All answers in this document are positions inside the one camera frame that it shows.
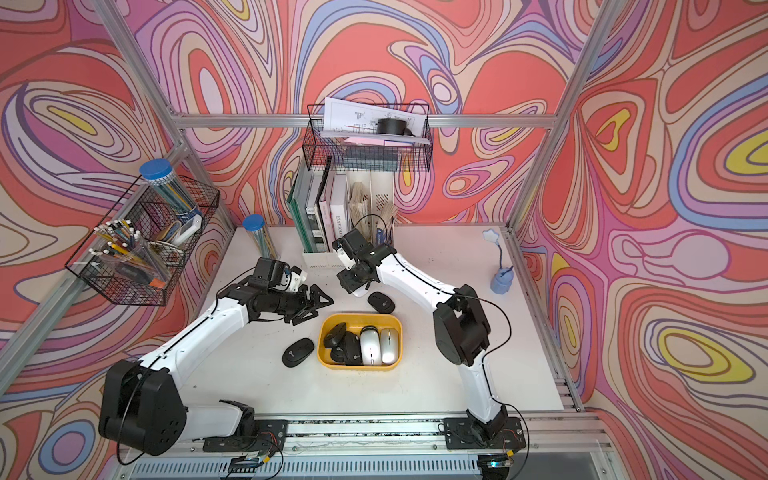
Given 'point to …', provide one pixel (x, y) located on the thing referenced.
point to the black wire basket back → (334, 154)
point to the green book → (300, 208)
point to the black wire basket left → (169, 232)
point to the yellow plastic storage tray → (354, 322)
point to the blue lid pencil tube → (255, 229)
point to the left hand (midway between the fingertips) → (328, 306)
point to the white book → (338, 206)
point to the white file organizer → (371, 208)
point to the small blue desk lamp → (503, 279)
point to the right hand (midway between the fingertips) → (355, 284)
